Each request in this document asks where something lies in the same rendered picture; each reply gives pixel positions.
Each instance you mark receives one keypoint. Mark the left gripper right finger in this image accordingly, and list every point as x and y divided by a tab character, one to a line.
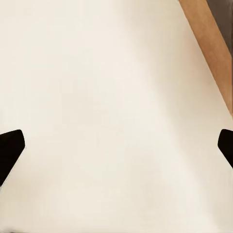
225	144

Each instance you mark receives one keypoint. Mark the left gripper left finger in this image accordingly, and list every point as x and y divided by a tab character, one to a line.
12	145

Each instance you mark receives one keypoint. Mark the cabinet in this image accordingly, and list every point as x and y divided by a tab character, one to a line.
222	10

